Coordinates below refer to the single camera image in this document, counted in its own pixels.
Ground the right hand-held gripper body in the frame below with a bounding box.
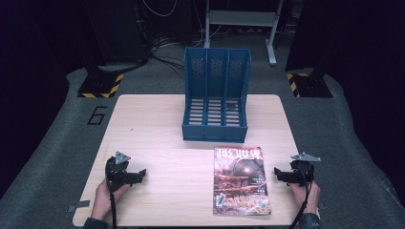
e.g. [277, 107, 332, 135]
[288, 152, 322, 188]

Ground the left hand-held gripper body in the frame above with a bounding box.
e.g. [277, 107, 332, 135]
[104, 151, 132, 193]

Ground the red cover magazine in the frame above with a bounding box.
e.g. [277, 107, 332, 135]
[212, 145, 272, 217]

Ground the blue plastic file rack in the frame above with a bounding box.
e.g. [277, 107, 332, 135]
[181, 47, 253, 144]

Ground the person's right hand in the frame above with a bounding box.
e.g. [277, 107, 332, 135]
[288, 180, 322, 216]

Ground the person's left hand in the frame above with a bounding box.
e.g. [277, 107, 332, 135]
[91, 178, 132, 221]

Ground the black stand with striped base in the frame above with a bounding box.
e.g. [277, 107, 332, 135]
[76, 56, 125, 99]
[286, 68, 334, 99]

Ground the dark cabinet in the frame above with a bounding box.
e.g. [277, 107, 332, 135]
[81, 0, 151, 65]

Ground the right hand-held gripper cable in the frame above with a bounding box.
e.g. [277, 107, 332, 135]
[288, 176, 315, 229]

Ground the hand-held gripper cable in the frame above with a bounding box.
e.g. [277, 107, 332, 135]
[107, 180, 118, 229]
[288, 176, 315, 229]

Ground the left hand-held gripper cable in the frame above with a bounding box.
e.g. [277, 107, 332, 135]
[107, 180, 118, 229]

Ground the white metal table frame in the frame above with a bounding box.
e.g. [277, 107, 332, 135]
[203, 0, 285, 67]

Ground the white hanging cable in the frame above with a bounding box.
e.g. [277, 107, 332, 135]
[140, 0, 179, 18]

